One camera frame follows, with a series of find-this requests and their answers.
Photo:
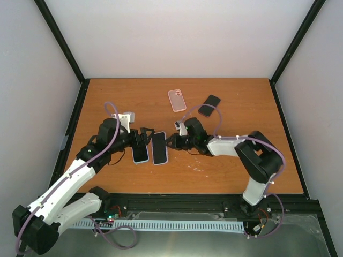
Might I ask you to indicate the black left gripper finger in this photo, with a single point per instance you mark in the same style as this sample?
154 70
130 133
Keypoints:
146 139
147 131

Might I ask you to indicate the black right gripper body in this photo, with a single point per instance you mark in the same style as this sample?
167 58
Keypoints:
185 144

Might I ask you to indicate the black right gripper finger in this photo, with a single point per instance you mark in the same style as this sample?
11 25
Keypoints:
172 140
173 146

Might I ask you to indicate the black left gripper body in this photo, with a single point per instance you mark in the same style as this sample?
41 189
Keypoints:
135 142

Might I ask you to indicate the black smartphone dark blue edge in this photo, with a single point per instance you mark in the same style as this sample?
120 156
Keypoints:
159 148

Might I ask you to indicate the lavender phone case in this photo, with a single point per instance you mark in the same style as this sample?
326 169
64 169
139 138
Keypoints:
167 150

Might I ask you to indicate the light blue phone case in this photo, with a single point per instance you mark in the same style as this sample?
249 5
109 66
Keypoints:
140 156

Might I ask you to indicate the pink phone case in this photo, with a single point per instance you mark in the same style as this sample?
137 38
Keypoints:
176 100

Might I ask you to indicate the black smartphone red edge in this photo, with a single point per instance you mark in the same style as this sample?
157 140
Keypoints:
208 107

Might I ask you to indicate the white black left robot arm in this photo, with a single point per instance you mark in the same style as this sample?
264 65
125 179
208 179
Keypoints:
40 224

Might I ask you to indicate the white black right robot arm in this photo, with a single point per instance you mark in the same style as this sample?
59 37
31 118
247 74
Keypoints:
261 159

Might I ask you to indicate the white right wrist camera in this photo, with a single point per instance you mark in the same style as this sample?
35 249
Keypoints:
180 127

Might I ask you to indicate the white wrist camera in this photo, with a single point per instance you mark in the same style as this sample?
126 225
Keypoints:
180 127
126 119

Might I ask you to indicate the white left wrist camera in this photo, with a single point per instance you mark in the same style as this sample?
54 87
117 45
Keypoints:
126 119

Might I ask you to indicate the light blue slotted cable duct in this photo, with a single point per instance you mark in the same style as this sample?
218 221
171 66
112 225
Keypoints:
174 226

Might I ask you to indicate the black aluminium frame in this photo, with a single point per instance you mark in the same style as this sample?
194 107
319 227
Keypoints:
301 203

